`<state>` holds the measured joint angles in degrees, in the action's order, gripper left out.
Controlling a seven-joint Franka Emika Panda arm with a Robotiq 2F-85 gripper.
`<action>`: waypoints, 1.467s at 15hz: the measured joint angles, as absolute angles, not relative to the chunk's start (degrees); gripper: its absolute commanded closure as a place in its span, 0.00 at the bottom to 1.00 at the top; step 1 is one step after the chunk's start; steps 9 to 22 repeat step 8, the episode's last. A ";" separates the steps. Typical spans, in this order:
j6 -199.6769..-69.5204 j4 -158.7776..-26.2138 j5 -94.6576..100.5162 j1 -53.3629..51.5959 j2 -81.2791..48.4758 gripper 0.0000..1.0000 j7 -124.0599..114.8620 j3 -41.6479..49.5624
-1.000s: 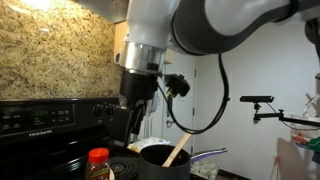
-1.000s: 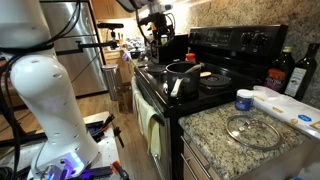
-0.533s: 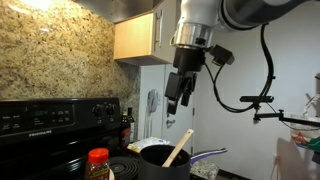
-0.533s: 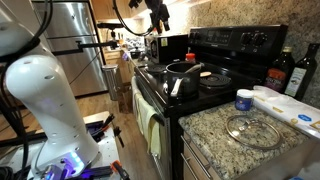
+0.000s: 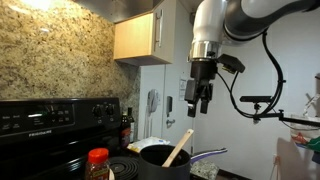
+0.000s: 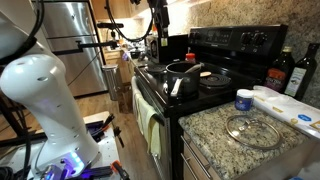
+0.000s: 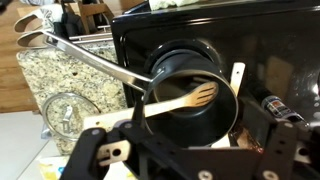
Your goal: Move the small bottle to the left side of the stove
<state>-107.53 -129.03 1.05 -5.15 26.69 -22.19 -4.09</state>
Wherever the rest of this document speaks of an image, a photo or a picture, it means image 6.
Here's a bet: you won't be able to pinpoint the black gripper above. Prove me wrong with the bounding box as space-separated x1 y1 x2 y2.
154 11 171 44

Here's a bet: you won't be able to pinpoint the white robot base table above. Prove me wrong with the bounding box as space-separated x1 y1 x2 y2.
81 110 122 180

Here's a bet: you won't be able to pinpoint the black electric stove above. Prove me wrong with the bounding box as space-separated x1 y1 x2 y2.
131 23 289 180

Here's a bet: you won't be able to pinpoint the dark bottle orange label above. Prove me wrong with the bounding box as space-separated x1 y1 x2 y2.
264 45 296 94

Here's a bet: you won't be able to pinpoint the dark olive oil bottle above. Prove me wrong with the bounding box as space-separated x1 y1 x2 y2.
284 42 320 102

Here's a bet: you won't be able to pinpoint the black countertop appliance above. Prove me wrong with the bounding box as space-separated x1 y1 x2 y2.
145 33 190 64

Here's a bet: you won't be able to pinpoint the small black coil burner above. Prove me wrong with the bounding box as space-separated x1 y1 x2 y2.
145 64 168 75

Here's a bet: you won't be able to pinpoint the red-capped spice jar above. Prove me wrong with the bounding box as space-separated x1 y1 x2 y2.
184 52 197 64

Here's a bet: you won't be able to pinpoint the slotted wooden spatula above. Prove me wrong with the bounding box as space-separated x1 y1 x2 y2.
184 63 205 74

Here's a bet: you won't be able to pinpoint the wooden kitchen cabinets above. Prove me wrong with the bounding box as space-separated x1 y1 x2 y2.
90 0 149 94

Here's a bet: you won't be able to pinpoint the white dish towel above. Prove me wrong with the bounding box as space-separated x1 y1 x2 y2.
131 75 144 118

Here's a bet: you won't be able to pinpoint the large black coil burner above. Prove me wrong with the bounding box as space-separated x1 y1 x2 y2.
199 73 233 90

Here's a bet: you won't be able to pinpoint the grey trash can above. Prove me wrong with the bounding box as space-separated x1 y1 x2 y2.
101 64 123 101

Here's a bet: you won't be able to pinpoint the stainless steel fridge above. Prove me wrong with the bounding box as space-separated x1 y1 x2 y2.
31 1 108 98

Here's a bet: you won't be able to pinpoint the pale yellow dish towel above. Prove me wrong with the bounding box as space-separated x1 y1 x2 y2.
134 93 163 160

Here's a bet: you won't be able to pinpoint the blue jar white lid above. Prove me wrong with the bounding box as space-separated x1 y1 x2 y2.
234 88 255 112

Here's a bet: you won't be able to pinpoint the black clamp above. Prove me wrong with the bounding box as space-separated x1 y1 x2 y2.
112 125 126 148

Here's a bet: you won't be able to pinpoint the granite topped counter cabinet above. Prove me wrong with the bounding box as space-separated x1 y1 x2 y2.
177 101 320 180

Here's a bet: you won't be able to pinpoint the round glass pot lid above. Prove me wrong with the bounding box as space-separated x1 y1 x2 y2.
224 114 284 151

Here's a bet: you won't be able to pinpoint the white yellow paper package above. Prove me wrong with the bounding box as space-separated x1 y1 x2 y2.
251 85 320 141

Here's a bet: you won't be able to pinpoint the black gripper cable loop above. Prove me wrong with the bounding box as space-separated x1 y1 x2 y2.
104 0 155 43

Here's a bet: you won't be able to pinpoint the black pot silver handle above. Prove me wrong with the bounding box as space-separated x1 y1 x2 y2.
163 61 203 98

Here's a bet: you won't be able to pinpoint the black stereo camera bar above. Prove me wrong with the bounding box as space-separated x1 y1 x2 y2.
96 22 125 30

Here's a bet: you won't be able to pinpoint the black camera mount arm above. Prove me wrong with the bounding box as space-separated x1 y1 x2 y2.
51 28 120 56

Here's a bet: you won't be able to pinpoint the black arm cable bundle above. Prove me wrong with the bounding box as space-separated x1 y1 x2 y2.
0 0 46 66

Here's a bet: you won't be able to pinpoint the orange handled clamp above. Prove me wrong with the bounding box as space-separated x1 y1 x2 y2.
110 159 131 180

